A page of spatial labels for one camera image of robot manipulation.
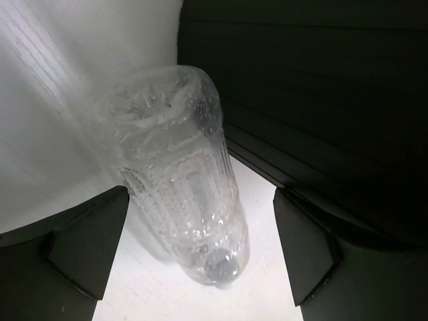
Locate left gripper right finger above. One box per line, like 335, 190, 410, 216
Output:
274, 188, 427, 320

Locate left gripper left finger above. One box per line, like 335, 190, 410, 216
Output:
1, 186, 130, 320

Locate clear unlabelled plastic bottle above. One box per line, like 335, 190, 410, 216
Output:
94, 66, 249, 287

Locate black plastic bin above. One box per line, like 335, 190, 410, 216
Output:
178, 1, 427, 247

